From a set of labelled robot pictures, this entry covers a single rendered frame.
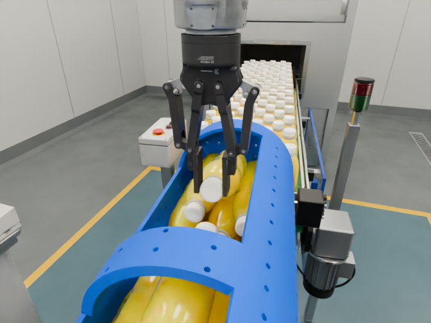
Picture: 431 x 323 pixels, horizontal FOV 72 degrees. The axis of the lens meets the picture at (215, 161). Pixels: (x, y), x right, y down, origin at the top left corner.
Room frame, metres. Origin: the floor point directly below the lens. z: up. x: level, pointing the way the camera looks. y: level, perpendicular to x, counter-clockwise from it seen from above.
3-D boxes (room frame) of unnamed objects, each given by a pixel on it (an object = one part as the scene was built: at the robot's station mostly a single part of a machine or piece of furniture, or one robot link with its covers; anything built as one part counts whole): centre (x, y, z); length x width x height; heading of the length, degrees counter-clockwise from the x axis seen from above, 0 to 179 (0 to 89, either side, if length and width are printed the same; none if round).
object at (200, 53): (0.40, 0.01, 1.40); 0.08 x 0.07 x 0.09; 78
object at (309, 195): (0.69, -0.27, 0.95); 0.10 x 0.07 x 0.10; 78
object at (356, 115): (0.99, -0.49, 1.18); 0.06 x 0.06 x 0.16
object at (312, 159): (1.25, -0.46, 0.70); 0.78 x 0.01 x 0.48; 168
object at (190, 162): (0.41, 0.04, 1.27); 0.03 x 0.01 x 0.05; 78
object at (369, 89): (0.99, -0.49, 1.23); 0.06 x 0.06 x 0.04
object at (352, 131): (0.99, -0.49, 0.55); 0.04 x 0.04 x 1.10; 78
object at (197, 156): (0.40, 0.03, 1.25); 0.03 x 0.01 x 0.07; 168
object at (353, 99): (0.99, -0.49, 1.18); 0.06 x 0.06 x 0.05
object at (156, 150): (0.95, 0.18, 1.05); 0.20 x 0.10 x 0.10; 168
